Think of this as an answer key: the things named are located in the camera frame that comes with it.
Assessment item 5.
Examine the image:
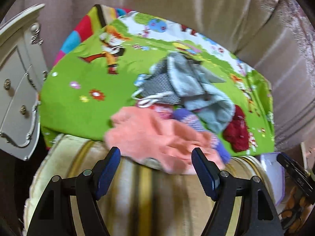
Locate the purple white storage box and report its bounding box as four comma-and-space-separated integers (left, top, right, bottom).
259, 152, 285, 206

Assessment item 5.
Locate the green cartoon play mat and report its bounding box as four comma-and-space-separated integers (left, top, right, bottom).
40, 11, 274, 156

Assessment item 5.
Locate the colourful striped mat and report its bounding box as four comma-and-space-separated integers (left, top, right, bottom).
53, 4, 132, 65

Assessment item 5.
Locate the grey fleece cloth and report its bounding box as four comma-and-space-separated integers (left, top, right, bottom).
166, 52, 235, 134

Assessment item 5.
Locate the purple knit sock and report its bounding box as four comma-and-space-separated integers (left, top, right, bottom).
172, 108, 231, 164

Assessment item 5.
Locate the black white checkered mask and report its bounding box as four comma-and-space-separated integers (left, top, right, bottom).
131, 60, 181, 108

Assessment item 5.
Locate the beige embroidered curtain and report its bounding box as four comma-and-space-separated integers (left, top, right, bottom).
1, 0, 314, 150

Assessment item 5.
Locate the pink fuzzy cloth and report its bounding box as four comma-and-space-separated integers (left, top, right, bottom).
104, 107, 225, 175

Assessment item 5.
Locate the white ornate cabinet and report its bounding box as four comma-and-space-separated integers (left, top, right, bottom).
1, 4, 49, 161

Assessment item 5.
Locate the dark red fuzzy garment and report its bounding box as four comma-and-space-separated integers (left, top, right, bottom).
223, 105, 249, 152

